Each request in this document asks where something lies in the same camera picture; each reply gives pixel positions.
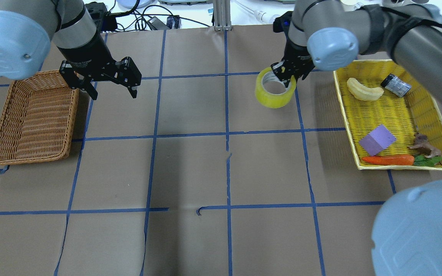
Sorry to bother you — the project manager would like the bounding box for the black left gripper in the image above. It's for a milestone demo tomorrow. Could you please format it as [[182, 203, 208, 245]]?
[[59, 49, 142, 101]]

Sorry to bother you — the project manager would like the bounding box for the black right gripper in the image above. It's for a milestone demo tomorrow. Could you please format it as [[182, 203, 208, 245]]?
[[270, 40, 315, 89]]

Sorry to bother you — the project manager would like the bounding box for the yellow tape roll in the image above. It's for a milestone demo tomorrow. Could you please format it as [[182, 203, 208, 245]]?
[[254, 67, 296, 109]]

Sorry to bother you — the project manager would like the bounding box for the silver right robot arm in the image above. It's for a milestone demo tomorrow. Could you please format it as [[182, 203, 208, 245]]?
[[271, 0, 442, 103]]

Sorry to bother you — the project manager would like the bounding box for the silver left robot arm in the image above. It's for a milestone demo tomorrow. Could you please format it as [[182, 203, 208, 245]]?
[[0, 0, 142, 100]]

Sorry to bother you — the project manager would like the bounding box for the brown wicker basket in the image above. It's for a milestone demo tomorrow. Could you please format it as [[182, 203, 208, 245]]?
[[0, 70, 79, 166]]

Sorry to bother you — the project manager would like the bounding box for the banana piece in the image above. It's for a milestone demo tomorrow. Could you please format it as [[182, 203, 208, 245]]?
[[346, 77, 384, 101]]

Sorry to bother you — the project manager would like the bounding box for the black silver can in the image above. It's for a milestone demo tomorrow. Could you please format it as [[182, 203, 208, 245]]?
[[380, 74, 412, 98]]

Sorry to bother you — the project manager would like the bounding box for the purple cube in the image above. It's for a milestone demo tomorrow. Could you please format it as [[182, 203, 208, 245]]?
[[358, 124, 397, 156]]

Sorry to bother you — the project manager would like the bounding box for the yellow plastic tray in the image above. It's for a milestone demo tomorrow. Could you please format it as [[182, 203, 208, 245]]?
[[333, 59, 442, 171]]

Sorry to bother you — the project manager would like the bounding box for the orange carrot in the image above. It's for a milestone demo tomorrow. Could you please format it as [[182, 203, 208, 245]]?
[[361, 155, 415, 166]]

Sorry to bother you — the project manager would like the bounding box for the brown toy animal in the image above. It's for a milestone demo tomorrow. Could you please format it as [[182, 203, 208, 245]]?
[[407, 132, 442, 159]]

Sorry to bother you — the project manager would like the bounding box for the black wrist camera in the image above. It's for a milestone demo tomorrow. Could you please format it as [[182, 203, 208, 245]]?
[[272, 11, 293, 36]]

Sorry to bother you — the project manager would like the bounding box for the aluminium frame post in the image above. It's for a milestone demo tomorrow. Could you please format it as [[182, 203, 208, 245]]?
[[212, 0, 232, 31]]

